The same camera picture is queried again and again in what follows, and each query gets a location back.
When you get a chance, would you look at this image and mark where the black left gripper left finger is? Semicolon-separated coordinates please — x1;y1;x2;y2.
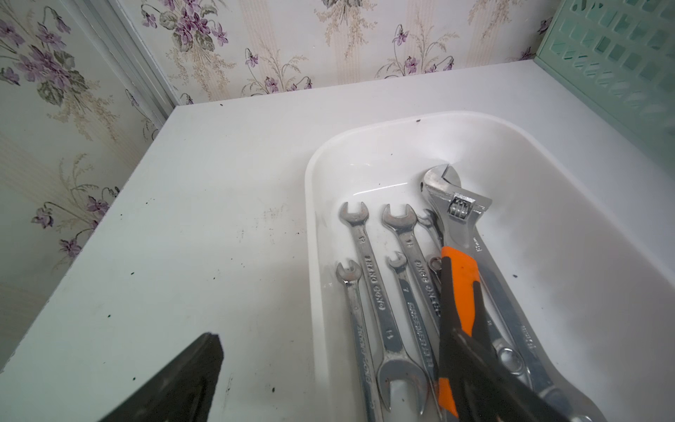
103;332;224;421

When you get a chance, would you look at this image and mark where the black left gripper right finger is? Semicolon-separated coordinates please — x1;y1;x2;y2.
438;256;573;422

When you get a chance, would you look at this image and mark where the large silver open-end wrench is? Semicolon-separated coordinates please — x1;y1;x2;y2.
339;202;430;415

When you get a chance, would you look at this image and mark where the small silver open-end wrench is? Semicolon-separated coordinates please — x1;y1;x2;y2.
336;260;384;422

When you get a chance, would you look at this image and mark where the orange handled adjustable wrench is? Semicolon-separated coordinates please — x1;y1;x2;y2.
421;165;492;421

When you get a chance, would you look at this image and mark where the silver combination wrench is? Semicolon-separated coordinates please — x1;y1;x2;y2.
381;204;441;334

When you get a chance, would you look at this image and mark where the long silver open-end wrench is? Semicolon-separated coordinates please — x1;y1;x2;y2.
418;209;573;418

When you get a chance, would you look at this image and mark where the thin silver open-end wrench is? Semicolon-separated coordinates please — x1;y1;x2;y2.
386;251;438;399

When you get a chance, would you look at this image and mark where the white plastic storage box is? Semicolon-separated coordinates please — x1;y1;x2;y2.
305;112;674;421

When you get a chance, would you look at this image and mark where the green plastic file organizer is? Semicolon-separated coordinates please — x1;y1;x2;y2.
534;0;674;176

